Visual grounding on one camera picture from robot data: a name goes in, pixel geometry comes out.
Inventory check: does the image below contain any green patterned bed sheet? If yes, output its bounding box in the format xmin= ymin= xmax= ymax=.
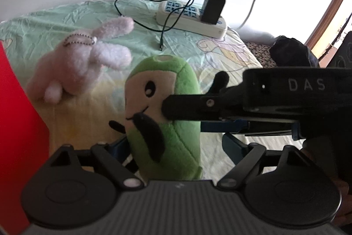
xmin=0 ymin=0 xmax=306 ymax=180

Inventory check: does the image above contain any pink plush bunny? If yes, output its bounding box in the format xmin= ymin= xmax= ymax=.
xmin=26 ymin=16 xmax=134 ymax=104

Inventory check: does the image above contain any green plush toy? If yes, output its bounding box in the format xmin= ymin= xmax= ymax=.
xmin=109 ymin=56 xmax=202 ymax=181

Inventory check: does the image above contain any red cardboard box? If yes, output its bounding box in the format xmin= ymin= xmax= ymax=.
xmin=1 ymin=46 xmax=49 ymax=234

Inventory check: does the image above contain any black bag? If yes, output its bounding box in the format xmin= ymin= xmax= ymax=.
xmin=269 ymin=36 xmax=320 ymax=67

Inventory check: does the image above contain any black power adapter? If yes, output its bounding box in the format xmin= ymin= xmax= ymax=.
xmin=200 ymin=0 xmax=226 ymax=24

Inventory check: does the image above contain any black charger cable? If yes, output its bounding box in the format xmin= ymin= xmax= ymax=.
xmin=113 ymin=0 xmax=227 ymax=51

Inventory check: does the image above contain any wooden door frame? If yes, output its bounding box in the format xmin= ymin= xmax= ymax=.
xmin=305 ymin=0 xmax=343 ymax=50

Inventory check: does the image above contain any white power strip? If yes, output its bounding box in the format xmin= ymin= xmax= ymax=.
xmin=156 ymin=0 xmax=227 ymax=39

